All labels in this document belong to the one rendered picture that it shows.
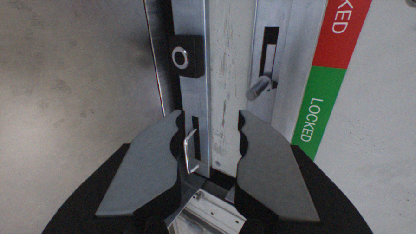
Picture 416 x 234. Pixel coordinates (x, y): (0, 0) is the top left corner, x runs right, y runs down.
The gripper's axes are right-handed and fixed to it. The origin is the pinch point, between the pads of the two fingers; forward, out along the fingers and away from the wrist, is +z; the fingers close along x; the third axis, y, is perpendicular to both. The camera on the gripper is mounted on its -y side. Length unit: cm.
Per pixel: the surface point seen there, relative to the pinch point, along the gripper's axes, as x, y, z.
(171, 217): -8.2, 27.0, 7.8
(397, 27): 17.0, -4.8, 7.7
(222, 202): 1.7, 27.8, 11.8
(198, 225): -3.9, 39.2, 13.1
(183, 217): -8.1, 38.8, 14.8
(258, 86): 5.6, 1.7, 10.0
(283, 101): 8.3, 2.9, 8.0
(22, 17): -16.6, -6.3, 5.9
